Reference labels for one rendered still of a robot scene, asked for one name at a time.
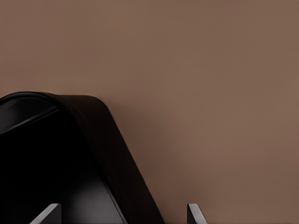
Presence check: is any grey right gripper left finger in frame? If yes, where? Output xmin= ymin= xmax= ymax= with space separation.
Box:
xmin=29 ymin=203 xmax=62 ymax=224

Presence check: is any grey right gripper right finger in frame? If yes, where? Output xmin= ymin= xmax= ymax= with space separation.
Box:
xmin=187 ymin=203 xmax=207 ymax=224

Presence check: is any black rounded tray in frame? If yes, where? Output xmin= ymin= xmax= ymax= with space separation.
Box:
xmin=0 ymin=91 xmax=165 ymax=224

